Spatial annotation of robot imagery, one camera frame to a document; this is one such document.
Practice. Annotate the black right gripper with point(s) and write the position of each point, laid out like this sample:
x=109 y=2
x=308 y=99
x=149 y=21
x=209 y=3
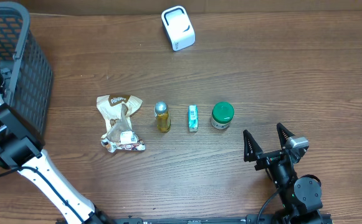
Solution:
x=252 y=152

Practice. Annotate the green lid white jar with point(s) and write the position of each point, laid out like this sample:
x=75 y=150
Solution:
x=222 y=115

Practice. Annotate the grey plastic shopping basket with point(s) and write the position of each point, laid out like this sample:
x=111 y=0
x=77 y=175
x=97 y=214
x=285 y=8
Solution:
x=28 y=77

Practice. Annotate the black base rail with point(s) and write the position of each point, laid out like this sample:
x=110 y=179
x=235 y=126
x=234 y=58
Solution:
x=249 y=219

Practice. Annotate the brown snack package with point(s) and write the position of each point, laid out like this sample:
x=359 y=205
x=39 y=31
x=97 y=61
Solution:
x=116 y=111

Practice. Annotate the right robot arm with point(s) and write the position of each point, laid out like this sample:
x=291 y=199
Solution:
x=300 y=196

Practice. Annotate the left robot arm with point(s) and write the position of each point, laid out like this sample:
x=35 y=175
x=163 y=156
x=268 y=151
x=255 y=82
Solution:
x=22 y=151

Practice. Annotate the yellow bottle with silver cap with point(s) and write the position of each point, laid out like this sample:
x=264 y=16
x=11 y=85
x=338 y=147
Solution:
x=163 y=121

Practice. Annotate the teal white small packet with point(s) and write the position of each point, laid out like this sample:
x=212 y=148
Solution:
x=193 y=118

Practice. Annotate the white barcode scanner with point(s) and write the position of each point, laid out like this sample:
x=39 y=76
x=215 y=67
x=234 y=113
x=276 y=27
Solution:
x=178 y=28

